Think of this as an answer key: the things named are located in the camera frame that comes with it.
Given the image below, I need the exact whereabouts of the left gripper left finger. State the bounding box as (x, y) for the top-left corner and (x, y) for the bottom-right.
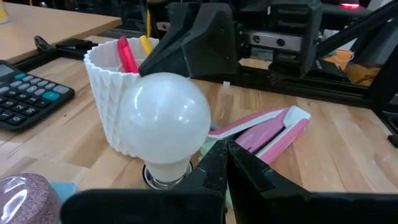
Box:
(60, 139), (229, 224)

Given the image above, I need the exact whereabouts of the white ribbed cup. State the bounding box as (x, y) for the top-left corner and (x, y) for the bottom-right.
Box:
(83, 36), (160, 157)

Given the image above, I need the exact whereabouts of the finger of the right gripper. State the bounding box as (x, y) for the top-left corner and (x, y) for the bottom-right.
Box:
(138, 2), (239, 79)

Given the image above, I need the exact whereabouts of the yellow marker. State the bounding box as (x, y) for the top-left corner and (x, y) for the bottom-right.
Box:
(139, 35), (153, 57)

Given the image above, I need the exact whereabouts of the pink stapler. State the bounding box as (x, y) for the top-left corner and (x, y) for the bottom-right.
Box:
(207, 105), (312, 166)

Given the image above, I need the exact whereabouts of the blue notebook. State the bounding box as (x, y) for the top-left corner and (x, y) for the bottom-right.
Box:
(49, 181), (78, 205)

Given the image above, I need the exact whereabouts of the white frosted lightbulb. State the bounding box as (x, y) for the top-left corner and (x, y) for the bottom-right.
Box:
(119, 72), (212, 184)

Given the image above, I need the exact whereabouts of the orange bucket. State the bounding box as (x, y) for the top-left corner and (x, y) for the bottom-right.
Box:
(335, 49), (355, 71)

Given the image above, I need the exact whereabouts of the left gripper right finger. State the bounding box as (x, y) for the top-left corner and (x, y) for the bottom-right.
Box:
(226, 141), (398, 224)

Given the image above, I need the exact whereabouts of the black calculator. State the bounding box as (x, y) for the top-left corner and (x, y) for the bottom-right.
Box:
(0, 60), (76, 132)

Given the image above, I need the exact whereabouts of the light wooden desk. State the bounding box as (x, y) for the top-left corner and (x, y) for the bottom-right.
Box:
(0, 1), (123, 65)

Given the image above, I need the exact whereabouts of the pink marker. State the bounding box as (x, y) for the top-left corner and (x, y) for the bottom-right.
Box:
(116, 35), (139, 74)

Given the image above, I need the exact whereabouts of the black clamp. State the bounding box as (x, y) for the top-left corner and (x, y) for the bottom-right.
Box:
(33, 35), (54, 52)

